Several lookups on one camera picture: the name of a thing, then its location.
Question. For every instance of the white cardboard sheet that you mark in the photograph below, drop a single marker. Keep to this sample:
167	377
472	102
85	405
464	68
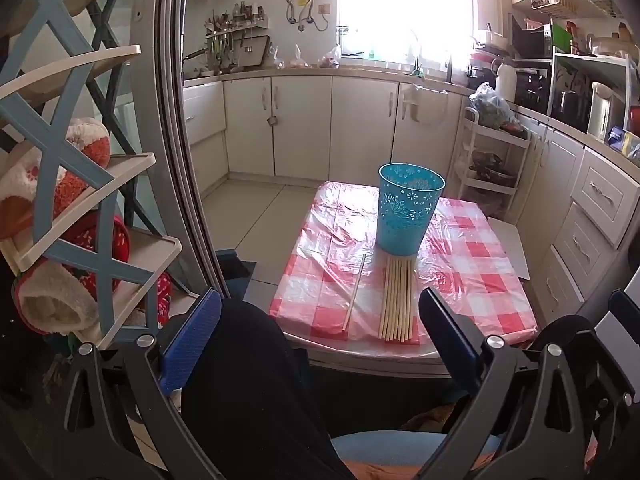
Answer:
510	247

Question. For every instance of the white door bag holder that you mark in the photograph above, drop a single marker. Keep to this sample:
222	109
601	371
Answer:
425	105

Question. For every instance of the white orange plush slipper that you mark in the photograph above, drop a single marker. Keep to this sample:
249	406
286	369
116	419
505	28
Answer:
85	142

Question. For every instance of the teal perforated plastic basket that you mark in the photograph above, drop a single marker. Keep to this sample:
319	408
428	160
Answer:
405	220

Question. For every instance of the white counter shelf rack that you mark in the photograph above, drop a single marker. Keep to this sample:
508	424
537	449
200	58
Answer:
590	60

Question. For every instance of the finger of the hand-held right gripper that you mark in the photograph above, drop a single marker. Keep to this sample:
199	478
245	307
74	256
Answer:
627	310

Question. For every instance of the wall utensil rack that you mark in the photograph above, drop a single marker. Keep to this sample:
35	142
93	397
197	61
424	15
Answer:
225	25

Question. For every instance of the blue orange chair cushion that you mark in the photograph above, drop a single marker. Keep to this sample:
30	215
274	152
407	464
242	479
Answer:
390	447

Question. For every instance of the red plush slipper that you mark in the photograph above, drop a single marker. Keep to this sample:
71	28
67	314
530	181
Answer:
95	240
162	295

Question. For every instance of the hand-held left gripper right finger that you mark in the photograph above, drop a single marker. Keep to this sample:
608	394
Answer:
450	340

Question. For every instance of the small hanging metal cup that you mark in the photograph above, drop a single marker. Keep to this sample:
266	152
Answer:
273	122

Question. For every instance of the bright kitchen window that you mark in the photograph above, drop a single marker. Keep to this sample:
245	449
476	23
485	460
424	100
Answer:
405	10

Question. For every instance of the white thermos jug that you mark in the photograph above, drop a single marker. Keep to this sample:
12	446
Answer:
505	82

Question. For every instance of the black toaster oven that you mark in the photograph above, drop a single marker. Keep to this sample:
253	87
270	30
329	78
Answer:
532	90

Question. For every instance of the plastic bag of greens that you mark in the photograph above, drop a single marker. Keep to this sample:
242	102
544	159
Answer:
492	107

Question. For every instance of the pink checked tablecloth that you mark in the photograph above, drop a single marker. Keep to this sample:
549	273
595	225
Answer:
465	280

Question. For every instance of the white storage trolley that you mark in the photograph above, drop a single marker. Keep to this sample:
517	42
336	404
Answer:
495	190

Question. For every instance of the clear plastic bag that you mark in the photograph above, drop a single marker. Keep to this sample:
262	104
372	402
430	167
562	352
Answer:
330	59
277	57
300	60

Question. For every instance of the stack of pots and dishes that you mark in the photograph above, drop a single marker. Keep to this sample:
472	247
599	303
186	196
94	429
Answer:
487	60

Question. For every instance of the cream base kitchen cabinets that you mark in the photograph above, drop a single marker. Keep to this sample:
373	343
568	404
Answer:
300	125

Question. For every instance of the blue carton box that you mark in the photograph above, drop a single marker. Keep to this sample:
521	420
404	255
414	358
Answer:
619	139

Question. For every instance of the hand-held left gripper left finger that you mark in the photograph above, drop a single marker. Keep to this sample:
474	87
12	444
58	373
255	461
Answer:
192	340

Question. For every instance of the small grey table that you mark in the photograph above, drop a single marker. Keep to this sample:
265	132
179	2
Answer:
375	362

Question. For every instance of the black microwave oven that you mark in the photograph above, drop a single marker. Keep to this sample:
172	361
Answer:
532	40

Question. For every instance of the cream electric water boiler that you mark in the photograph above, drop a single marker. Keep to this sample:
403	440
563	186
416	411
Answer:
602	112

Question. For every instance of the blue cream shoe rack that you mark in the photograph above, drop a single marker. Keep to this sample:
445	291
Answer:
55	140

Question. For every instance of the chrome sink faucet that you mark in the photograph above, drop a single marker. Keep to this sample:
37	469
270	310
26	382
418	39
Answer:
416	45

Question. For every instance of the grey cutting board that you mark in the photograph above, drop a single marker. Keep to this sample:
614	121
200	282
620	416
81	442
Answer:
254	52

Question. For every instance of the wooden chopstick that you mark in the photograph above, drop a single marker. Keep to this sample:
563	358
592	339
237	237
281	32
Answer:
355	291

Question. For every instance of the cream plush slipper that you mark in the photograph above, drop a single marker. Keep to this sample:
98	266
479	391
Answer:
50	305

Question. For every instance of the row of wooden chopsticks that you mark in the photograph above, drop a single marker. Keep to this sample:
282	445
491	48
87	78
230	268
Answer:
397	305

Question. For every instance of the person's left leg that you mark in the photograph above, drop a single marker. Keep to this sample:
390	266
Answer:
250	385

